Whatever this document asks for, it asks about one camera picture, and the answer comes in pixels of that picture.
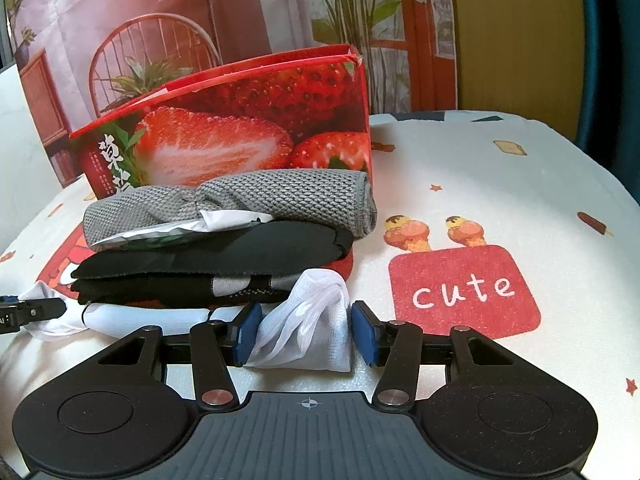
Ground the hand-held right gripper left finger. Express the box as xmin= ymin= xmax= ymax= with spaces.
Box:
xmin=92 ymin=302 xmax=264 ymax=411

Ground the wall poster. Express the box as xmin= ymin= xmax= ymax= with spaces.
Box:
xmin=0 ymin=0 xmax=460 ymax=192

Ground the white green packaging card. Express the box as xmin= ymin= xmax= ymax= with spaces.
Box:
xmin=102 ymin=207 xmax=275 ymax=252

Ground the white sock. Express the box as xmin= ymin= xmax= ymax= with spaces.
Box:
xmin=20 ymin=269 xmax=352 ymax=374

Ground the red strawberry print box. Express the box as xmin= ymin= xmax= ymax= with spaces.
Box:
xmin=68 ymin=44 xmax=372 ymax=202

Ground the yellow wooden panel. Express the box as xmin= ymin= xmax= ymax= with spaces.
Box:
xmin=444 ymin=0 xmax=597 ymax=142

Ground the grey mesh cloth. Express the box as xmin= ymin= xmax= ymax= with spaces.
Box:
xmin=82 ymin=170 xmax=379 ymax=252

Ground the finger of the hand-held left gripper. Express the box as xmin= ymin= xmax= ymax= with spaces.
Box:
xmin=17 ymin=297 xmax=68 ymax=330

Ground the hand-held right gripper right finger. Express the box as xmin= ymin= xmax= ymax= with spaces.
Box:
xmin=351 ymin=301 xmax=522 ymax=411

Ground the white marble board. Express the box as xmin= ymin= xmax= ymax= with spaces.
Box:
xmin=0 ymin=64 xmax=67 ymax=258

